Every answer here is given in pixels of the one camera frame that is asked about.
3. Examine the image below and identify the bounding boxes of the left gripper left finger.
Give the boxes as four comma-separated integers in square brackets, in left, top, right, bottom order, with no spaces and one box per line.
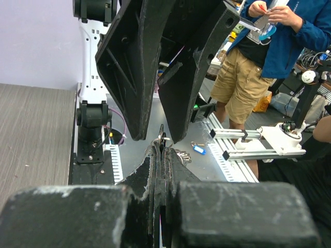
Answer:
[1,147,158,247]

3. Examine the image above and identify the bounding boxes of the key with blue tag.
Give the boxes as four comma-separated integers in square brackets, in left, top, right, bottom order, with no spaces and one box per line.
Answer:
[191,142,206,155]

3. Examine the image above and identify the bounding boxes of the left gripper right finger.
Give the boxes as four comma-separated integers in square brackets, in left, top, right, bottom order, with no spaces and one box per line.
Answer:
[160,148,321,247]

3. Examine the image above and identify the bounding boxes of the metal disc with keyrings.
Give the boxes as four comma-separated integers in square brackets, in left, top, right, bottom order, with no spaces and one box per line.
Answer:
[151,124,192,166]

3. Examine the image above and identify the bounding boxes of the person in blue jacket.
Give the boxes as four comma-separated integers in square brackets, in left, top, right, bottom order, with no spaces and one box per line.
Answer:
[210,1,330,129]

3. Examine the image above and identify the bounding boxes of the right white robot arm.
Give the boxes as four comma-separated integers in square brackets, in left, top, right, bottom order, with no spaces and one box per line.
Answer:
[72,1,240,164]

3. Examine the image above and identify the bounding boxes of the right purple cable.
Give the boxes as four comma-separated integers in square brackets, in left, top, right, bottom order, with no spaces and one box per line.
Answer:
[108,108,128,145]

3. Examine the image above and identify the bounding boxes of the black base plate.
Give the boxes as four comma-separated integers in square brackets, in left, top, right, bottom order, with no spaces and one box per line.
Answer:
[68,151,115,185]

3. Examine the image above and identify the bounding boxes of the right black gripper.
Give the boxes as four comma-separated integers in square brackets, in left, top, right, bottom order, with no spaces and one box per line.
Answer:
[95,1,240,143]

